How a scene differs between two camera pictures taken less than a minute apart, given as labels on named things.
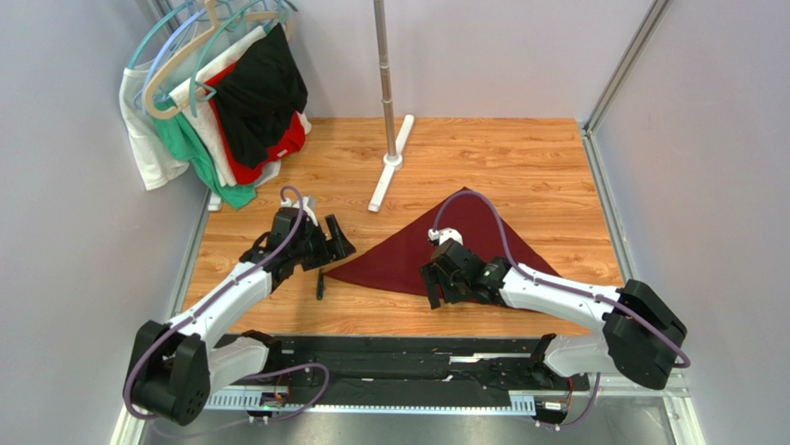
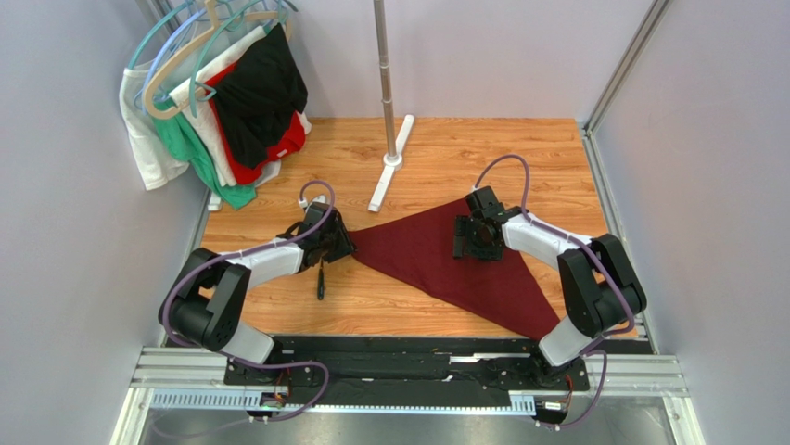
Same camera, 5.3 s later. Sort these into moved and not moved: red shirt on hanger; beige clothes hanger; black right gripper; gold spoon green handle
Moved: black right gripper
Not moved: beige clothes hanger; red shirt on hanger; gold spoon green handle
